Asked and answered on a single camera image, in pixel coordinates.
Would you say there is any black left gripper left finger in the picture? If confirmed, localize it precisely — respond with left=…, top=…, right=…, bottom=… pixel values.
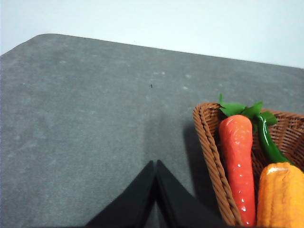
left=85, top=160, right=156, bottom=228

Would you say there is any brown wicker basket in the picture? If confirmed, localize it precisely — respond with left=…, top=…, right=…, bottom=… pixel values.
left=193, top=103, right=304, bottom=226

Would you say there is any orange toy carrot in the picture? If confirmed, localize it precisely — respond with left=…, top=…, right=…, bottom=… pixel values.
left=218, top=97, right=263, bottom=225

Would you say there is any yellow-orange toy corn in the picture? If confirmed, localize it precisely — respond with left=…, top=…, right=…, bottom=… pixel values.
left=257, top=162, right=304, bottom=228

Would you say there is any grey table mat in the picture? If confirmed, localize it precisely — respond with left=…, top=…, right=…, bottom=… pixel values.
left=0, top=33, right=304, bottom=228

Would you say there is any green toy chili pepper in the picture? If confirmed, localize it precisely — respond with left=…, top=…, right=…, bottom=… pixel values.
left=243, top=102, right=292, bottom=164

